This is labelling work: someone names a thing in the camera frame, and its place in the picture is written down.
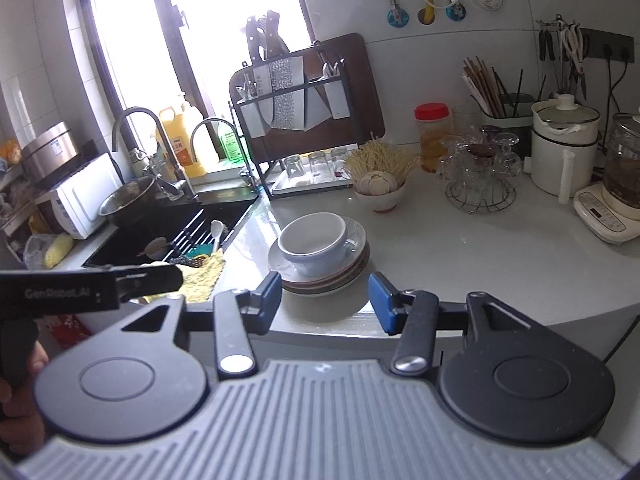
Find white leaf-pattern plate front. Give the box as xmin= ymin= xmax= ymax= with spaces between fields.
xmin=266 ymin=214 xmax=368 ymax=284

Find white leaf-pattern plate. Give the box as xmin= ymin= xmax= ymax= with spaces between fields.
xmin=266 ymin=214 xmax=368 ymax=284
xmin=268 ymin=243 xmax=370 ymax=295

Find floral colourful plate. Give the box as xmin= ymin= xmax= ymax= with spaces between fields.
xmin=282 ymin=252 xmax=370 ymax=296

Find white bowl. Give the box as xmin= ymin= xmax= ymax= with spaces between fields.
xmin=276 ymin=211 xmax=359 ymax=279

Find hanging kitchen utensils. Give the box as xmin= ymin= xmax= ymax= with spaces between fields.
xmin=536 ymin=14 xmax=589 ymax=100

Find person's left hand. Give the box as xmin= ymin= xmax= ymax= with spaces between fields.
xmin=1 ymin=341 xmax=49 ymax=456

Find small ladle in sink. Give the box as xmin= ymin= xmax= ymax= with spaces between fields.
xmin=137 ymin=236 xmax=172 ymax=261

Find yellow dish cloth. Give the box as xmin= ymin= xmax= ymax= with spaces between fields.
xmin=146 ymin=249 xmax=226 ymax=304

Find black sink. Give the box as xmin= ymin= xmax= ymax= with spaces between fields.
xmin=85 ymin=197 xmax=256 ymax=268

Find stainless steel bowl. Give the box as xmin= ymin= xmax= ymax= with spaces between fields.
xmin=98 ymin=176 xmax=156 ymax=228

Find roll-up sink drying rack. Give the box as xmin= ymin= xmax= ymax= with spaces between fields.
xmin=163 ymin=205 xmax=240 ymax=262

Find white pink spoon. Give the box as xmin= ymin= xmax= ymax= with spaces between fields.
xmin=209 ymin=220 xmax=228 ymax=254

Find white microwave oven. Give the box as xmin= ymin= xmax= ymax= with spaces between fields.
xmin=35 ymin=154 xmax=122 ymax=240

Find tall chrome faucet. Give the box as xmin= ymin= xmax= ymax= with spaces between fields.
xmin=112 ymin=106 xmax=198 ymax=201

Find bowl of garlic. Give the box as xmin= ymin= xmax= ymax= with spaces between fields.
xmin=355 ymin=170 xmax=406 ymax=214

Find small chrome faucet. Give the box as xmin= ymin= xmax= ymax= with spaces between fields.
xmin=190 ymin=117 xmax=259 ymax=191

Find steel rice cooker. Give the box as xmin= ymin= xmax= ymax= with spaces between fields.
xmin=22 ymin=122 xmax=81 ymax=190

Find upturned glass left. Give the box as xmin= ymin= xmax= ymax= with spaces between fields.
xmin=283 ymin=155 xmax=306 ymax=180

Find upturned glass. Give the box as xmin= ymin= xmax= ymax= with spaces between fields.
xmin=308 ymin=151 xmax=329 ymax=179
xmin=330 ymin=146 xmax=348 ymax=178
xmin=283 ymin=155 xmax=306 ymax=180

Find yellow oil jug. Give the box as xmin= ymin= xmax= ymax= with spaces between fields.
xmin=160 ymin=101 xmax=206 ymax=178

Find dried noodles bundle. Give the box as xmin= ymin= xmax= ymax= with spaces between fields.
xmin=345 ymin=140 xmax=420 ymax=185

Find green detergent bottle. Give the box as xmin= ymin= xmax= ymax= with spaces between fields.
xmin=218 ymin=125 xmax=243 ymax=164

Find upturned glass middle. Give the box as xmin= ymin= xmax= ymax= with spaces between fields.
xmin=308 ymin=151 xmax=329 ymax=179

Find upturned glass right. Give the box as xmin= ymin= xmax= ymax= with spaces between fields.
xmin=330 ymin=146 xmax=348 ymax=178

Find red-lid plastic jar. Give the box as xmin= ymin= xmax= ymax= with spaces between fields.
xmin=414 ymin=102 xmax=452 ymax=174

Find black dish rack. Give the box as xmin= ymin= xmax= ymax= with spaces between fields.
xmin=229 ymin=39 xmax=362 ymax=195

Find chopstick holder with chopsticks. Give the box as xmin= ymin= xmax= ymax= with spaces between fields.
xmin=462 ymin=58 xmax=535 ymax=130

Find glass health kettle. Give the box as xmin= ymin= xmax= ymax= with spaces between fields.
xmin=573 ymin=112 xmax=640 ymax=245

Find dark wooden cutting board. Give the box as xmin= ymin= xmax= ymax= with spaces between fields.
xmin=229 ymin=32 xmax=386 ymax=164

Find white electric pot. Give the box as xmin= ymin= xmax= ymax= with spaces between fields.
xmin=530 ymin=94 xmax=600 ymax=205

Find wire rack with glassware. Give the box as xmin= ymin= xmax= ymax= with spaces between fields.
xmin=436 ymin=126 xmax=523 ymax=214

